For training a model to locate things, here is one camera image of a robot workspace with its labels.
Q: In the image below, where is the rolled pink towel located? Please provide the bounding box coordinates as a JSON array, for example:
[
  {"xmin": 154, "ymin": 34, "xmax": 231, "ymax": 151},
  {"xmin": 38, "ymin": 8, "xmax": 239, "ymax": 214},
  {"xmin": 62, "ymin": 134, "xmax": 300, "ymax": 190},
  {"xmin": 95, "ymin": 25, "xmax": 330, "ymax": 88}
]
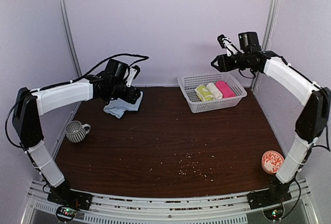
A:
[{"xmin": 215, "ymin": 81, "xmax": 236, "ymax": 98}]

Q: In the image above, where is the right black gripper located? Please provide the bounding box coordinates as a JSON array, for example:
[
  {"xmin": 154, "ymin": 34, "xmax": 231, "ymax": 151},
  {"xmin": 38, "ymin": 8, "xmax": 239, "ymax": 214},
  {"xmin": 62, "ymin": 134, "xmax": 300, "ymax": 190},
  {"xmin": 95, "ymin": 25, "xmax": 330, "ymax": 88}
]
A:
[{"xmin": 211, "ymin": 52, "xmax": 250, "ymax": 72}]

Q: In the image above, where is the aluminium frame post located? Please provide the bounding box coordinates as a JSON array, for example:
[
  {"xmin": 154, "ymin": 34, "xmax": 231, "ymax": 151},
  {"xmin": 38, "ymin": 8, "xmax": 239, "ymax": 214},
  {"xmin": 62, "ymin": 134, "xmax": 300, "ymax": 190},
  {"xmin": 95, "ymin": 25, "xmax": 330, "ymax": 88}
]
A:
[
  {"xmin": 58, "ymin": 0, "xmax": 82, "ymax": 78},
  {"xmin": 250, "ymin": 0, "xmax": 282, "ymax": 92}
]

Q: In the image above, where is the white plastic basket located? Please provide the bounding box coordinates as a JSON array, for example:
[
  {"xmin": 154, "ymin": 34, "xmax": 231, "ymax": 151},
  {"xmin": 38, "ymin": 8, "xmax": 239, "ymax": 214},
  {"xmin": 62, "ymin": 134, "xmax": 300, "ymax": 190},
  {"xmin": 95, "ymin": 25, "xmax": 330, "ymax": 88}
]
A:
[{"xmin": 177, "ymin": 73, "xmax": 247, "ymax": 113}]

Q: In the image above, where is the rolled white towel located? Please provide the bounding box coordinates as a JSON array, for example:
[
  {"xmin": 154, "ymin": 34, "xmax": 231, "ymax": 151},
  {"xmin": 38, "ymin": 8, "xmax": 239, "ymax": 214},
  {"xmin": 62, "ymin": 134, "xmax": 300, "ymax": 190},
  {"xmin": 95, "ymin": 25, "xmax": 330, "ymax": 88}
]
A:
[{"xmin": 206, "ymin": 82, "xmax": 223, "ymax": 100}]

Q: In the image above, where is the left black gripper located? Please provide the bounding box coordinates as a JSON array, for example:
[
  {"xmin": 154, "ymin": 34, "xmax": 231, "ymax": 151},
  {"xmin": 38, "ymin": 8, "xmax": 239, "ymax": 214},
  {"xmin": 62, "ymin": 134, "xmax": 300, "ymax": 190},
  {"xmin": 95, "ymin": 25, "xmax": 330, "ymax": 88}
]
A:
[{"xmin": 111, "ymin": 80, "xmax": 141, "ymax": 104}]

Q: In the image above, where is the left aluminium frame post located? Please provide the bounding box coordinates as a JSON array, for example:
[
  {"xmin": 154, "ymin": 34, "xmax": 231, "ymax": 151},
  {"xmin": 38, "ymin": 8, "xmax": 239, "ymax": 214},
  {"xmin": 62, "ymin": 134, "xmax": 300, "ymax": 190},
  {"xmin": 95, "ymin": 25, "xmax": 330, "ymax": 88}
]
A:
[{"xmin": 58, "ymin": 0, "xmax": 82, "ymax": 78}]

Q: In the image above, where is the green patterned towel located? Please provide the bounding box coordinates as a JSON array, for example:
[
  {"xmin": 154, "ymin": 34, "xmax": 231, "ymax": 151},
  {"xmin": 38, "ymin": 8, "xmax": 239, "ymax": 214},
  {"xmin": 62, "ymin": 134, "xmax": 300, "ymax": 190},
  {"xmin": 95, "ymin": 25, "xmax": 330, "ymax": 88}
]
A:
[{"xmin": 194, "ymin": 84, "xmax": 215, "ymax": 102}]

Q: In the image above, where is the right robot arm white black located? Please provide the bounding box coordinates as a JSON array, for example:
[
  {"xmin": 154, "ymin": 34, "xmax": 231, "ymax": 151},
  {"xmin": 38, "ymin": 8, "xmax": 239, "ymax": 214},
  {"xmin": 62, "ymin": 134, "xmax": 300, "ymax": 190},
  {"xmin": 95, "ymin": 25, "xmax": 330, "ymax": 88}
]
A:
[{"xmin": 211, "ymin": 32, "xmax": 330, "ymax": 185}]

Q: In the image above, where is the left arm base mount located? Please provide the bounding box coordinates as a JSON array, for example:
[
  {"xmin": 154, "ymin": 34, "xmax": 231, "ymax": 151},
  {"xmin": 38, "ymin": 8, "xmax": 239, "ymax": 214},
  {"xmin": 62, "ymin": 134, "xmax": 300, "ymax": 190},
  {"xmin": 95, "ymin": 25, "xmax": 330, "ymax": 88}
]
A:
[{"xmin": 47, "ymin": 181, "xmax": 93, "ymax": 211}]

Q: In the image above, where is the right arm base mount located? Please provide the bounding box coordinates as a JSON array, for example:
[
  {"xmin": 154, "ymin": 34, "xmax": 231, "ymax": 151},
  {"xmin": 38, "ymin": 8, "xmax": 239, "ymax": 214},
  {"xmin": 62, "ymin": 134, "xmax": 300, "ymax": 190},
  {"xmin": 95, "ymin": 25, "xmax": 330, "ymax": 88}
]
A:
[{"xmin": 247, "ymin": 183, "xmax": 292, "ymax": 210}]

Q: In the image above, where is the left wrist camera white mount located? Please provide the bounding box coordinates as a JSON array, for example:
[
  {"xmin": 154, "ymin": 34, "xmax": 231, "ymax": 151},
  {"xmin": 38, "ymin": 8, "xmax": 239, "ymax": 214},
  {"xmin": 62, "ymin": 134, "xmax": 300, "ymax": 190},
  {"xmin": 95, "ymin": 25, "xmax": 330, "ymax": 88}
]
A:
[{"xmin": 125, "ymin": 65, "xmax": 141, "ymax": 87}]

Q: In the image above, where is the red patterned bowl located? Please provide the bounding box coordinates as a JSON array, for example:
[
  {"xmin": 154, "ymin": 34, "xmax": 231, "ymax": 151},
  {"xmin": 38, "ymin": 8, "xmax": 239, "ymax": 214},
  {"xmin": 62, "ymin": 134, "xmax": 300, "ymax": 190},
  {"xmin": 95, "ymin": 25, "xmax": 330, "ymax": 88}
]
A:
[{"xmin": 261, "ymin": 150, "xmax": 284, "ymax": 175}]

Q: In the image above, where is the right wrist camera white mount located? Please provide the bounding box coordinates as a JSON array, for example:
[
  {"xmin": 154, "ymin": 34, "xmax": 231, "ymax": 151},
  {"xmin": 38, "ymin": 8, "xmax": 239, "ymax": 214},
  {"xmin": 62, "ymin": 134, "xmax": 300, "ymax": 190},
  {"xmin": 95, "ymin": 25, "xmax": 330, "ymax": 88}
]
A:
[{"xmin": 217, "ymin": 34, "xmax": 242, "ymax": 56}]

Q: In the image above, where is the right aluminium frame post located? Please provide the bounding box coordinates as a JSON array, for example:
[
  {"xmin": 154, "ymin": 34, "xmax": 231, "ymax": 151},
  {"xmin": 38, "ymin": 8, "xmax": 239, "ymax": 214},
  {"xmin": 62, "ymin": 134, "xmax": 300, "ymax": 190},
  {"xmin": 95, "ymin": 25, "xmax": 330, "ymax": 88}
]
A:
[{"xmin": 250, "ymin": 0, "xmax": 282, "ymax": 92}]

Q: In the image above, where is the striped ceramic mug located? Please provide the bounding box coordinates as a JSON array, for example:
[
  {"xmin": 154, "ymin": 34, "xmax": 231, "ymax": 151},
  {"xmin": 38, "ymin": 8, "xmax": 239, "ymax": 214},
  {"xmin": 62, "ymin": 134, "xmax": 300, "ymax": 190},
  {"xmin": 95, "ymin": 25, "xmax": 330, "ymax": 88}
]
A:
[{"xmin": 65, "ymin": 121, "xmax": 91, "ymax": 144}]

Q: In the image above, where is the light blue towel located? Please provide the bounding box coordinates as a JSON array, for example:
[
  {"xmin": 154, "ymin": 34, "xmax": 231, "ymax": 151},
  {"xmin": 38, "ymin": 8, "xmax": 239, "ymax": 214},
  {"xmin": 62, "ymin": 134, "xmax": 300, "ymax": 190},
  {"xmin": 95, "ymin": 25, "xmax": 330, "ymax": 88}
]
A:
[{"xmin": 103, "ymin": 91, "xmax": 143, "ymax": 118}]

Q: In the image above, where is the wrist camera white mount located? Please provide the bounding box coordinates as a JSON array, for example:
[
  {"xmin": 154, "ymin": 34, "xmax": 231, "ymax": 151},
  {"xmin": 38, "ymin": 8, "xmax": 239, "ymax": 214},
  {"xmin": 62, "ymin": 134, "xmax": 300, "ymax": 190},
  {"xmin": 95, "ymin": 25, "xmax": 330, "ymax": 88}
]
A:
[
  {"xmin": 125, "ymin": 65, "xmax": 141, "ymax": 87},
  {"xmin": 217, "ymin": 34, "xmax": 242, "ymax": 56}
]

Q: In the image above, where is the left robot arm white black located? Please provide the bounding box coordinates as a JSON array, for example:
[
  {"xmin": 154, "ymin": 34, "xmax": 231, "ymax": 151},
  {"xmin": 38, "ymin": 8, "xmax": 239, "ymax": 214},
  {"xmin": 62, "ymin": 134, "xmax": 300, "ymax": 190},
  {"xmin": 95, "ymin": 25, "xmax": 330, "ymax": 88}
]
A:
[{"xmin": 6, "ymin": 57, "xmax": 141, "ymax": 205}]

